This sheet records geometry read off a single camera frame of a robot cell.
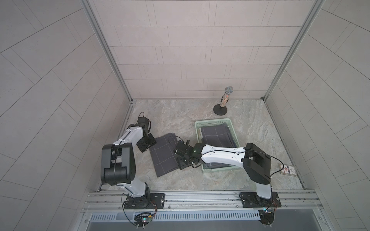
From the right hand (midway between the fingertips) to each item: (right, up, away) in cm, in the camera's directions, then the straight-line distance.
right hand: (181, 164), depth 82 cm
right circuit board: (+42, -21, -13) cm, 49 cm away
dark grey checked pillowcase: (+23, +16, +7) cm, 29 cm away
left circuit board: (-17, -18, -17) cm, 30 cm away
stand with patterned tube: (+28, +32, +28) cm, 51 cm away
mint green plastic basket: (+12, +22, +14) cm, 29 cm away
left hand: (-19, +10, +9) cm, 24 cm away
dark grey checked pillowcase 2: (-12, +5, +6) cm, 14 cm away
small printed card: (+60, -2, -2) cm, 60 cm away
